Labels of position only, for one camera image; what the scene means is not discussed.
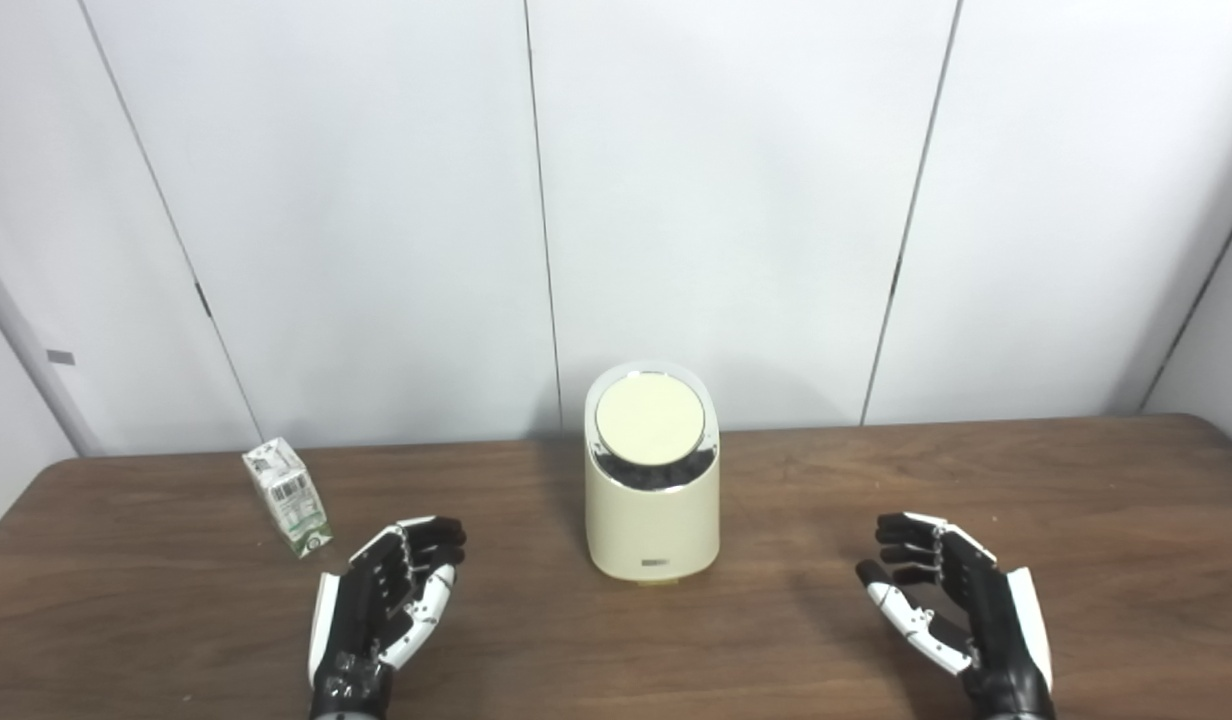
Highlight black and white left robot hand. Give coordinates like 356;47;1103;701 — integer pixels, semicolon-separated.
308;516;467;720

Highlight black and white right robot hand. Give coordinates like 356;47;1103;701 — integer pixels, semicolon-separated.
856;512;1057;720

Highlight small white green milk carton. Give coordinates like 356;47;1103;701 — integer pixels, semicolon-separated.
242;438;334;559

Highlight round cream bin lid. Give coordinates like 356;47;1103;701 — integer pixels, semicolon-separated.
595;370;704;466

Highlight cream-colored bin body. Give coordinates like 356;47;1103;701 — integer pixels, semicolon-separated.
584;362;721;585

